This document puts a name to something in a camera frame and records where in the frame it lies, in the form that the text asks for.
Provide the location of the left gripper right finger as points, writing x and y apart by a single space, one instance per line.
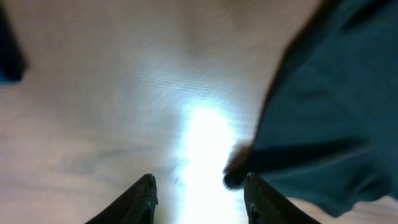
265 205

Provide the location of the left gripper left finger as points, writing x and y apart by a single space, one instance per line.
135 206

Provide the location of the black t-shirt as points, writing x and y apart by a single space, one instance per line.
327 133

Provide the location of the navy folded garment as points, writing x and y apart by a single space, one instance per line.
13 63

